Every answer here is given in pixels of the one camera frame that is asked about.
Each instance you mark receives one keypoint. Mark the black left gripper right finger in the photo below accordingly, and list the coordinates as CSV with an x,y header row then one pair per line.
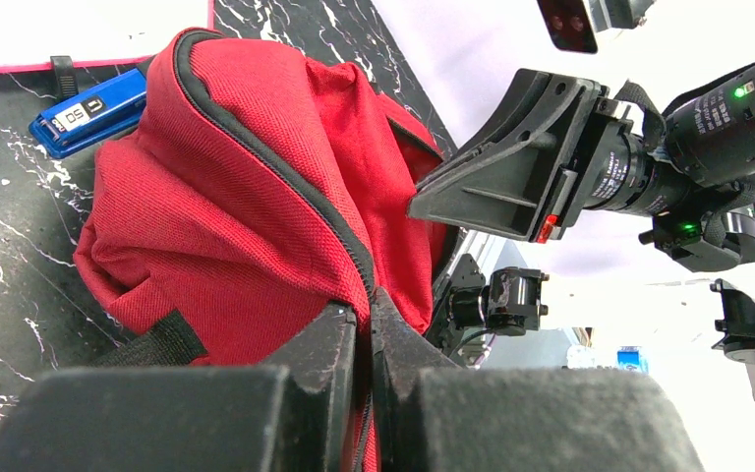
x,y
432,415

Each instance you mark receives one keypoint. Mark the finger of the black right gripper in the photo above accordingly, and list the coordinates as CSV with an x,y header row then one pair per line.
x,y
529,91
511,190

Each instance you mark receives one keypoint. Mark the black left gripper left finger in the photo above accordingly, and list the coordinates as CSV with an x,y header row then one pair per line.
x,y
288,413

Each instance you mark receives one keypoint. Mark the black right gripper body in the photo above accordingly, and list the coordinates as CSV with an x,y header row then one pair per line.
x,y
594,171

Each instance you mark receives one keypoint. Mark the red student backpack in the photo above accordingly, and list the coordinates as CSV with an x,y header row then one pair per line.
x,y
259,186

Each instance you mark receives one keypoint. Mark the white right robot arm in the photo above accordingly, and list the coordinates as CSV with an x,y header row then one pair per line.
x,y
694,167

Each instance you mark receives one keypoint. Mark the pink framed whiteboard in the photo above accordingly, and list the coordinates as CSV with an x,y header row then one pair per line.
x,y
92,33

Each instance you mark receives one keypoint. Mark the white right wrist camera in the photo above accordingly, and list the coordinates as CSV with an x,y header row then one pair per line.
x,y
574,25

